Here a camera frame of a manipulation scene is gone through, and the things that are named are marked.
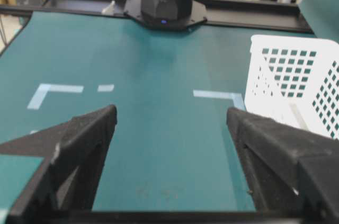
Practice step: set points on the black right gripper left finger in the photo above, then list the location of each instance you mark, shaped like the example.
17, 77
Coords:
64, 165

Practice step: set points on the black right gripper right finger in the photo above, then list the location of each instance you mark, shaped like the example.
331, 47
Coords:
287, 169

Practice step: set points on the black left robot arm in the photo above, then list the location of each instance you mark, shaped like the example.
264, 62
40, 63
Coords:
63, 163

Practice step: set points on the white perforated plastic basket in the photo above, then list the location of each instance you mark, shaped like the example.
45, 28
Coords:
294, 81

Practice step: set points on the black aluminium frame rail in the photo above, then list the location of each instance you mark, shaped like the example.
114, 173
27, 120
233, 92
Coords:
177, 15

